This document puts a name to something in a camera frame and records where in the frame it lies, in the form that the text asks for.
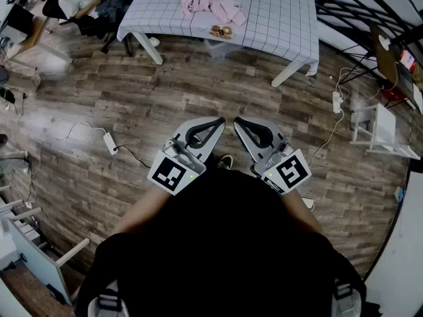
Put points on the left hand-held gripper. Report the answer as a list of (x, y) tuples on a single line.
[(175, 173)]

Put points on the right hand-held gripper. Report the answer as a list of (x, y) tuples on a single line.
[(291, 172)]

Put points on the pink clothes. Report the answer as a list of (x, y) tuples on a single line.
[(205, 2)]

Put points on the person's left forearm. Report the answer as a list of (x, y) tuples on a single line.
[(138, 210)]

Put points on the person's right forearm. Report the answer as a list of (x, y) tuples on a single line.
[(302, 210)]

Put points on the black box device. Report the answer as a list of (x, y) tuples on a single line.
[(417, 166)]

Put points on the person's dark shoe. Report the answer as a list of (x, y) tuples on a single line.
[(225, 162)]

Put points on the white power strip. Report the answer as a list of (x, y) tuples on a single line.
[(110, 143), (337, 102)]

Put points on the translucent plastic bin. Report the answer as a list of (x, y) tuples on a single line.
[(219, 48)]

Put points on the person's black shirt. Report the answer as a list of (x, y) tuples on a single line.
[(224, 243)]

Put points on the white grid tablecloth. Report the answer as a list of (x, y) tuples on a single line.
[(277, 15)]

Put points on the white step stool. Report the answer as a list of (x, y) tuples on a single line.
[(385, 124)]

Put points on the brown wooden board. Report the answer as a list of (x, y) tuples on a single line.
[(386, 64)]

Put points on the black metal railing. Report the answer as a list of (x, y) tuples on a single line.
[(343, 10)]

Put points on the dark grey jacket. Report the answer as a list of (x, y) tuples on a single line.
[(112, 7)]

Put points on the white round disc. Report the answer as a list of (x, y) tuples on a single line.
[(384, 41)]

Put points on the small lit screen device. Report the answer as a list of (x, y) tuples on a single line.
[(408, 59)]

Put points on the light wood desk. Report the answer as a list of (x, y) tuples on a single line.
[(33, 35)]

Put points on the black office chair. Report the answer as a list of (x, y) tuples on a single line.
[(51, 8)]

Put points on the white shelf unit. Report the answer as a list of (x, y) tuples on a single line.
[(36, 263)]

